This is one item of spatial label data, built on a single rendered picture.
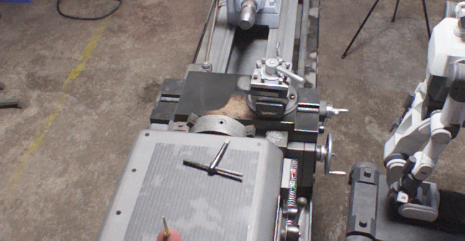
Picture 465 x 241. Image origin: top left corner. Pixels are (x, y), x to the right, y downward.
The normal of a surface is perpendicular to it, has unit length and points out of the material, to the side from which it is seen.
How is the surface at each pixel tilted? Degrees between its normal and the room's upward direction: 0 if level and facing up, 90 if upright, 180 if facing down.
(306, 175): 90
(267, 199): 45
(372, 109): 0
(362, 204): 0
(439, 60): 85
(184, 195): 0
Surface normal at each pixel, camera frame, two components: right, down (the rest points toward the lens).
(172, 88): -0.04, -0.72
